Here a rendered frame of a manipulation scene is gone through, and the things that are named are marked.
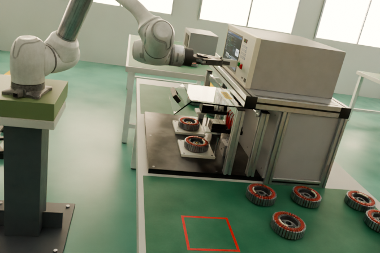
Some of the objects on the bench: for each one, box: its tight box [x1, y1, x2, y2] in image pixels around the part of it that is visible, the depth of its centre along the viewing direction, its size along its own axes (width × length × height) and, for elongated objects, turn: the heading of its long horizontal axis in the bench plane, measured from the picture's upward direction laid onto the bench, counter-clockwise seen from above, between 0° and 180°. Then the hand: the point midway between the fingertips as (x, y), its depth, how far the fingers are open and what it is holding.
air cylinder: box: [219, 139, 228, 156], centre depth 162 cm, size 5×8×6 cm
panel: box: [224, 107, 282, 178], centre depth 171 cm, size 1×66×30 cm, turn 163°
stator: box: [245, 183, 277, 206], centre depth 133 cm, size 11×11×4 cm
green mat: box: [143, 176, 380, 253], centre depth 117 cm, size 94×61×1 cm, turn 73°
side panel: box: [262, 112, 348, 188], centre depth 144 cm, size 28×3×32 cm, turn 73°
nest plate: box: [178, 139, 215, 159], centre depth 160 cm, size 15×15×1 cm
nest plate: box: [172, 120, 205, 137], centre depth 182 cm, size 15×15×1 cm
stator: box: [184, 136, 209, 153], centre depth 159 cm, size 11×11×4 cm
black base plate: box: [144, 112, 261, 181], centre depth 172 cm, size 47×64×2 cm
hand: (229, 62), depth 152 cm, fingers closed
